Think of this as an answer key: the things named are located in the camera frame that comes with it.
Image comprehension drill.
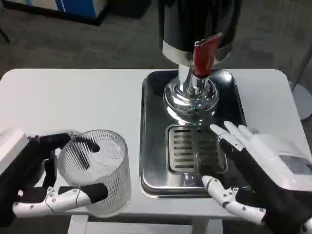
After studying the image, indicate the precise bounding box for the slotted steel drip grid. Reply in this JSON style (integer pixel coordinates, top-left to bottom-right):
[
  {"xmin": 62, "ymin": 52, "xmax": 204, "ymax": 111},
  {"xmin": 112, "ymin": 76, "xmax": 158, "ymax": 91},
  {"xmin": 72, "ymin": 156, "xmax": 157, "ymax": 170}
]
[{"xmin": 165, "ymin": 123, "xmax": 229, "ymax": 174}]

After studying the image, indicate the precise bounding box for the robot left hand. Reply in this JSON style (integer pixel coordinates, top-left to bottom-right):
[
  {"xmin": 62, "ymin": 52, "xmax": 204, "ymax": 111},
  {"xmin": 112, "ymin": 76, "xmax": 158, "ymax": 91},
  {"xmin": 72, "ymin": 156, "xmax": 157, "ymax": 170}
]
[{"xmin": 0, "ymin": 126, "xmax": 109, "ymax": 229}]

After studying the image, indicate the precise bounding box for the red tap handle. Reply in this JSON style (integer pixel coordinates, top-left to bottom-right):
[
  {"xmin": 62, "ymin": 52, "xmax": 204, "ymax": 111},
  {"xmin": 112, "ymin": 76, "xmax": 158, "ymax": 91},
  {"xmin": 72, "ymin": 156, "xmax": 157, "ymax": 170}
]
[{"xmin": 192, "ymin": 33, "xmax": 223, "ymax": 78}]

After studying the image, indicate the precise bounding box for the white table frame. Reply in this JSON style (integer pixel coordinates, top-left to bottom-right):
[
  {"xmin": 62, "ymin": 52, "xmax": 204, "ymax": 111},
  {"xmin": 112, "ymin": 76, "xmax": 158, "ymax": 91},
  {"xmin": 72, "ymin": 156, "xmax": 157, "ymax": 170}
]
[{"xmin": 67, "ymin": 209, "xmax": 211, "ymax": 234}]

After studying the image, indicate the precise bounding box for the thin black leg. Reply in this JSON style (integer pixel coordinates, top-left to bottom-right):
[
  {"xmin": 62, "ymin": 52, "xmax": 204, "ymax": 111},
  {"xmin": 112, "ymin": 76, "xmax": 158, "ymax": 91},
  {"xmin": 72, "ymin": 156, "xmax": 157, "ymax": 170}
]
[{"xmin": 0, "ymin": 23, "xmax": 11, "ymax": 44}]

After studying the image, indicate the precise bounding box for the blue and white box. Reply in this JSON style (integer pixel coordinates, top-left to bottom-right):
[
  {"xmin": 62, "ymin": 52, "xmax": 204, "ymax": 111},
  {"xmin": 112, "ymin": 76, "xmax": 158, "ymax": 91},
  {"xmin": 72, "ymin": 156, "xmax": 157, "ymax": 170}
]
[{"xmin": 0, "ymin": 0, "xmax": 110, "ymax": 26}]

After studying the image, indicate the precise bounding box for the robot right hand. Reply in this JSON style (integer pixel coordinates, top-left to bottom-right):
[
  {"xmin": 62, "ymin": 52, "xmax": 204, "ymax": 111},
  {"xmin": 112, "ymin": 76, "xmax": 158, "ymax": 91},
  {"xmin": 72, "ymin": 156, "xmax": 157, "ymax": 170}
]
[{"xmin": 201, "ymin": 121, "xmax": 312, "ymax": 234}]

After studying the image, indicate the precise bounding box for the clear ribbed glass cup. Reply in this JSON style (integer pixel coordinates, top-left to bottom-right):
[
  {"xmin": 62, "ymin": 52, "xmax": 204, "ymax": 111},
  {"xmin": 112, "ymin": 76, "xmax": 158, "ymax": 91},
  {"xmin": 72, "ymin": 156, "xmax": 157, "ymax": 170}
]
[{"xmin": 56, "ymin": 129, "xmax": 132, "ymax": 218}]

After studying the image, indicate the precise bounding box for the steel drip tray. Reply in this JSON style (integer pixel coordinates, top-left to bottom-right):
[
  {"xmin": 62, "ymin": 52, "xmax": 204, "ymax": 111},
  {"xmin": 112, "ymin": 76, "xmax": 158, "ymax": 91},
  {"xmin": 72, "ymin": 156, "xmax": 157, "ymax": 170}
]
[{"xmin": 139, "ymin": 70, "xmax": 247, "ymax": 198}]

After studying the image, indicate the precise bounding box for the black and chrome drink dispenser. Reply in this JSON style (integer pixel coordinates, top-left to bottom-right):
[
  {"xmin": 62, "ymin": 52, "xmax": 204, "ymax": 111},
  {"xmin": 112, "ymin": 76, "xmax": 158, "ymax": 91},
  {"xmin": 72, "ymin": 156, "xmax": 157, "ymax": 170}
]
[{"xmin": 157, "ymin": 0, "xmax": 242, "ymax": 127}]

